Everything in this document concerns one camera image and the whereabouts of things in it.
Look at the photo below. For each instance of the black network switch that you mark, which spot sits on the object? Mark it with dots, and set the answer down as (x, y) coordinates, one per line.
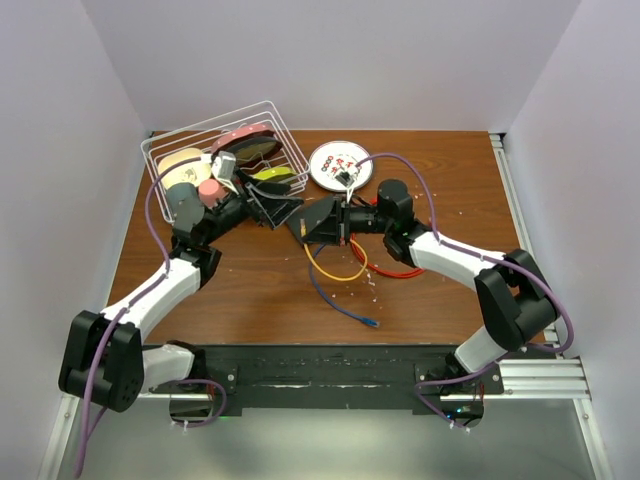
(298, 224)

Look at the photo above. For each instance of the cream square bowl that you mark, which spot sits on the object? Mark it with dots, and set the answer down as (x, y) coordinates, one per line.
(189, 165)

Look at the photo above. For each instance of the aluminium frame rail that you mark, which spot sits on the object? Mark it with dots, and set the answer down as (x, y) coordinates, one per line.
(559, 378)

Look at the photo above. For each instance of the grey cup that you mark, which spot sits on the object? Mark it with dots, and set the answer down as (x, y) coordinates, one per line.
(185, 204)

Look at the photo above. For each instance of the dark brown plate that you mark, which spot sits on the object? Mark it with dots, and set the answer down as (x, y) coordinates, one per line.
(256, 149)

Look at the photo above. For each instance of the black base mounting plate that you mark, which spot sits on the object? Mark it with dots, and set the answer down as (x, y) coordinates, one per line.
(371, 377)

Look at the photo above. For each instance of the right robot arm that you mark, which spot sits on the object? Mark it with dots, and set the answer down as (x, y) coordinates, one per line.
(515, 300)

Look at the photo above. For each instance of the pink dotted plate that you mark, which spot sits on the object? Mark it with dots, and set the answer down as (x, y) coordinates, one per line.
(245, 132)

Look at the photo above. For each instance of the white patterned round plate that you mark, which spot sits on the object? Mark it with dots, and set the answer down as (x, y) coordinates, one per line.
(332, 158)

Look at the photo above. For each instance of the pink cup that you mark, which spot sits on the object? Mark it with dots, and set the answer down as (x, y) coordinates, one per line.
(211, 192)

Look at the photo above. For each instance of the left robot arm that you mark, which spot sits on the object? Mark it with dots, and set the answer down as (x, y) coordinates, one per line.
(104, 361)

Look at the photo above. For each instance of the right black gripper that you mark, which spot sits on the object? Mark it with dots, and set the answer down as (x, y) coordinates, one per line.
(328, 231)

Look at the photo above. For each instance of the yellow-green plate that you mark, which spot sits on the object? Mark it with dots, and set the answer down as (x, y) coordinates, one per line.
(278, 174)

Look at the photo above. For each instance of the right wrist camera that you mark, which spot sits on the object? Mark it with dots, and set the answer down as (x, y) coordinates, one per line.
(351, 178)

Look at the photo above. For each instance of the white wire dish rack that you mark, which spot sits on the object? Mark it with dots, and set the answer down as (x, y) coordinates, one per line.
(202, 134)

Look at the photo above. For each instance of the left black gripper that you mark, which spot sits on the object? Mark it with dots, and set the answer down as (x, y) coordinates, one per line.
(279, 209)

